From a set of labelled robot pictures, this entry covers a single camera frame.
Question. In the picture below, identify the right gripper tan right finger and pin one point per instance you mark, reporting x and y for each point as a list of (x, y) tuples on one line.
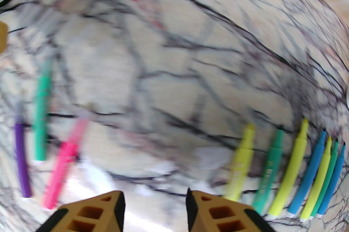
[(215, 214)]

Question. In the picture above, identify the right gripper tan left finger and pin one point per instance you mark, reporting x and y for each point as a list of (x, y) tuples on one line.
[(103, 211)]

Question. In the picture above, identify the tan finger of the left gripper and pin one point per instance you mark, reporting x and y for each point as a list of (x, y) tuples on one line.
[(2, 36)]

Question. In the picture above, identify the yellow marker pen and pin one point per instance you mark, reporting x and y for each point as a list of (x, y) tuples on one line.
[(317, 184), (241, 162), (291, 168)]

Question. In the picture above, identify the pink marker pen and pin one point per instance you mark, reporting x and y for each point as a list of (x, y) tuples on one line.
[(60, 168)]

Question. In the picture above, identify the green marker pen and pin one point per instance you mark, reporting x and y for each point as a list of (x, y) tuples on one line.
[(328, 176), (41, 116), (270, 171)]

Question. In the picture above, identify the purple marker pen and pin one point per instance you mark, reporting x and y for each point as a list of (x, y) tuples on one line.
[(21, 160)]

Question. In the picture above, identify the blue marker pen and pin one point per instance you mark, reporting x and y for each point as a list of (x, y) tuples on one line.
[(309, 173), (334, 182)]

